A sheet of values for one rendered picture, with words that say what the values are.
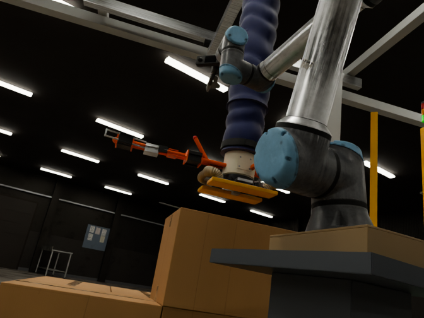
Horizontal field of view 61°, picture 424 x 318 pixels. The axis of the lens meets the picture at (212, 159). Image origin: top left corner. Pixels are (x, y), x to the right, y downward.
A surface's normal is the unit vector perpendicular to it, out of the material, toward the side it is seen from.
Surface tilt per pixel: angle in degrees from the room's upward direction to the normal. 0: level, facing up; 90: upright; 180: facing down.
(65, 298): 90
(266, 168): 98
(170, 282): 90
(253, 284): 90
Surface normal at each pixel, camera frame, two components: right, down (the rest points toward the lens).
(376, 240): 0.57, -0.19
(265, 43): 0.48, -0.37
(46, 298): 0.27, -0.28
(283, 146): -0.86, -0.17
